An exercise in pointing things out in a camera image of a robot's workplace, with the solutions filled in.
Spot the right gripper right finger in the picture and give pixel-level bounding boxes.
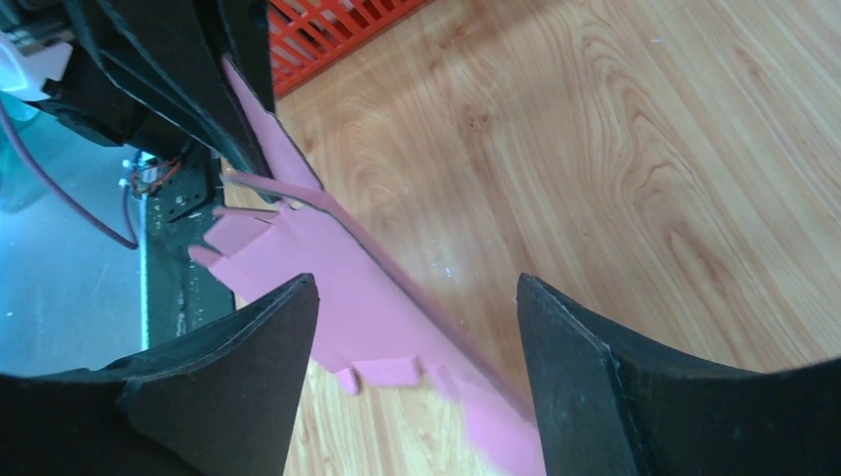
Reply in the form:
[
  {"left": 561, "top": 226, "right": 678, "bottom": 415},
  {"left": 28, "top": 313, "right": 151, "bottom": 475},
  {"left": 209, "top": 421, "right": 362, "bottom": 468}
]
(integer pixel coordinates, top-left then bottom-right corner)
[{"left": 517, "top": 274, "right": 840, "bottom": 475}]

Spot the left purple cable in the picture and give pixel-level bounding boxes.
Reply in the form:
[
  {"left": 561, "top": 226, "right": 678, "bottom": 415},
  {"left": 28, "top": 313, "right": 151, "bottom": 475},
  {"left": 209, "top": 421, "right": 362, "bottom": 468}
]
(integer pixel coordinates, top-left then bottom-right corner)
[{"left": 0, "top": 98, "right": 141, "bottom": 251}]

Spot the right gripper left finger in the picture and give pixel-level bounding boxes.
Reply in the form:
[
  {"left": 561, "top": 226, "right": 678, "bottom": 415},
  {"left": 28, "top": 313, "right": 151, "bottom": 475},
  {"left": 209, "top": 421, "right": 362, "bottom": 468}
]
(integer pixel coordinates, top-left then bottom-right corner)
[{"left": 1, "top": 274, "right": 319, "bottom": 475}]

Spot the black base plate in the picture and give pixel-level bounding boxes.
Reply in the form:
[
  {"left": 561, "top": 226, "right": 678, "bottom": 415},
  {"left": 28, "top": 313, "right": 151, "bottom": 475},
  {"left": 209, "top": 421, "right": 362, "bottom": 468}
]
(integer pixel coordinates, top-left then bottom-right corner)
[{"left": 142, "top": 146, "right": 235, "bottom": 347}]

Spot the pink paper box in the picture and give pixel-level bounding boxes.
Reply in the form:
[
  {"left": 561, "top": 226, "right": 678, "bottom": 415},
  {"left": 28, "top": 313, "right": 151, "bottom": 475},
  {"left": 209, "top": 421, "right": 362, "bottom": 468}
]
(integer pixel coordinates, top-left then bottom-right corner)
[{"left": 189, "top": 59, "right": 545, "bottom": 475}]

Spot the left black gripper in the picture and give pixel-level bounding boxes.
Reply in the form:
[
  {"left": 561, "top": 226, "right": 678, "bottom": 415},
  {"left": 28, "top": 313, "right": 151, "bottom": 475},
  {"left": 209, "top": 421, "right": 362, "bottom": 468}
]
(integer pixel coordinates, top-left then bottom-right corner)
[{"left": 1, "top": 0, "right": 274, "bottom": 177}]

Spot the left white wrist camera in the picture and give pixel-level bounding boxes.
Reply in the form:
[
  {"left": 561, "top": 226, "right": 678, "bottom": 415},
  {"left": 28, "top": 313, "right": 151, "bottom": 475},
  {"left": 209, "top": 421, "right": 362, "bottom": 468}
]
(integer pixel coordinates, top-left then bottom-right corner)
[{"left": 1, "top": 29, "right": 74, "bottom": 102}]

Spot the red plastic basket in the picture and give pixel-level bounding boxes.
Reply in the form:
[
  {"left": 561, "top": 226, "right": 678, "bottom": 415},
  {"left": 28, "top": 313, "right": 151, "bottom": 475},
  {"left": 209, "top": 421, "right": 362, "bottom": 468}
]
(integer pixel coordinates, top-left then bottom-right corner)
[{"left": 268, "top": 0, "right": 427, "bottom": 98}]

